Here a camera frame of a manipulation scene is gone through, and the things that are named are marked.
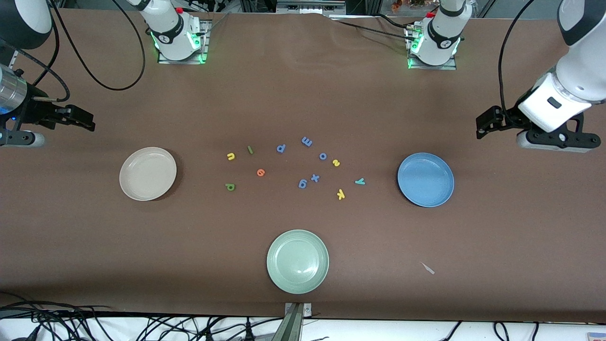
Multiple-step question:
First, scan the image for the blue round plate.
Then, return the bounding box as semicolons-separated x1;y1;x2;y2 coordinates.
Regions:
397;152;455;208

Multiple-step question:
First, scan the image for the beige round plate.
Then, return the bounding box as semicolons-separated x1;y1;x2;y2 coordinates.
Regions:
119;147;178;201

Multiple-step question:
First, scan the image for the brown table cover sheet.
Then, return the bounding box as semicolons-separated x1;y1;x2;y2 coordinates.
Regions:
0;7;606;323

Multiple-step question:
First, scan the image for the grey equipment box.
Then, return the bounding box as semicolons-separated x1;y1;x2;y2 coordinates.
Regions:
276;0;346;14

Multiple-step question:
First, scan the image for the pale green round plate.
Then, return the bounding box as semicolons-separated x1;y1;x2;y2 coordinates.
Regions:
267;229;330;295

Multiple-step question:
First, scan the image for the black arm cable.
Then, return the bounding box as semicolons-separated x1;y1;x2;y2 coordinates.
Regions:
498;0;524;114
0;0;146;102

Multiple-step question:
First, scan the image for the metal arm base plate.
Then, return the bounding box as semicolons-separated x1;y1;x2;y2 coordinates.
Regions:
406;23;458;71
158;19;211;65

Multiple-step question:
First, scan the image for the black base cable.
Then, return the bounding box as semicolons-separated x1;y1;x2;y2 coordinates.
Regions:
196;12;230;37
374;13;417;30
331;19;411;38

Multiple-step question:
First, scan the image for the black cable bundle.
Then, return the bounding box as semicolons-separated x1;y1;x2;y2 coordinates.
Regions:
0;291;280;341

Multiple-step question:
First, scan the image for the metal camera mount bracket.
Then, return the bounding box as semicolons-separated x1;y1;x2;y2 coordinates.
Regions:
272;302;313;341

